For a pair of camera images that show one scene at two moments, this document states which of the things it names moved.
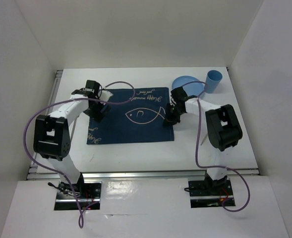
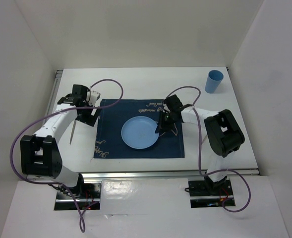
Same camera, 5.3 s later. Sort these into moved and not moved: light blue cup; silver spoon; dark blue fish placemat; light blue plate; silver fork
Moved: dark blue fish placemat; light blue plate
Not moved: light blue cup; silver fork; silver spoon
